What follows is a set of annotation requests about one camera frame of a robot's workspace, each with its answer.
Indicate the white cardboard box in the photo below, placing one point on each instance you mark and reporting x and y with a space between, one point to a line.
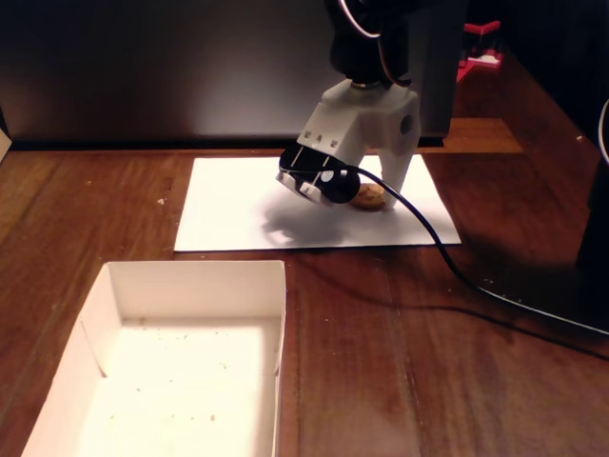
181 381

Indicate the white paper sheet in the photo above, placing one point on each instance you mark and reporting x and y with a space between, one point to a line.
228 209

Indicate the red plastic object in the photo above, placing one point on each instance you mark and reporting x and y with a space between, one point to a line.
485 59

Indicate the large dark panel box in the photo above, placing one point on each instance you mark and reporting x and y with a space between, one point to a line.
143 71

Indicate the black wrist camera white mount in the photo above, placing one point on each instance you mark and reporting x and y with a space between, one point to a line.
340 188

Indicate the white cardboard piece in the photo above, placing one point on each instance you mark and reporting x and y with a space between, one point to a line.
4 143

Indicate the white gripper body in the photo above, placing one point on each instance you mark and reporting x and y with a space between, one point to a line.
381 125

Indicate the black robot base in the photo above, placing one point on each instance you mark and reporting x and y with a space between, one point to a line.
597 214

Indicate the mini chocolate chip cookie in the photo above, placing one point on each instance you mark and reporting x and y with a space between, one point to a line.
368 196

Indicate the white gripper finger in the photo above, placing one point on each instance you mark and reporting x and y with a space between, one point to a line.
395 171

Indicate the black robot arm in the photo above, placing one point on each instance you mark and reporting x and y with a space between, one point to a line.
361 52

